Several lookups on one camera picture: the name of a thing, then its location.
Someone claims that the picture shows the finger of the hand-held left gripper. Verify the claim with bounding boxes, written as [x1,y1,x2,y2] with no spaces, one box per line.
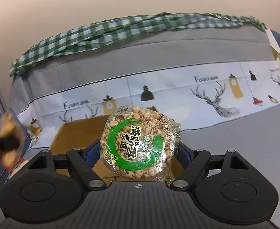
[0,135,20,153]

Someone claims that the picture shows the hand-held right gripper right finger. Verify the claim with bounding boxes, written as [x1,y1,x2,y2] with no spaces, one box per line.
[170,142,248,189]

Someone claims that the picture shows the clear bag of fried snacks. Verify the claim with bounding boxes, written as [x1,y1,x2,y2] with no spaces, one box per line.
[0,111,29,173]

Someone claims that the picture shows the green checkered cloth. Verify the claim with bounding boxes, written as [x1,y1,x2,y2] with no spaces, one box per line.
[9,12,267,77]

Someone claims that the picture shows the brown cardboard box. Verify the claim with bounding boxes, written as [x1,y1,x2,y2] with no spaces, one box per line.
[50,106,186,178]

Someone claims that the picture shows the grey printed bed sheet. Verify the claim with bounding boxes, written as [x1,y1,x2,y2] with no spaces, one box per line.
[8,24,280,172]

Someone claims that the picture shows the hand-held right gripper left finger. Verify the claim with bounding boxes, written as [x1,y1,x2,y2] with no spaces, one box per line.
[29,139,107,190]

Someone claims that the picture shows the puffed grain snack bag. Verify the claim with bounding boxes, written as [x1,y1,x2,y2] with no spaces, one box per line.
[99,106,181,188]

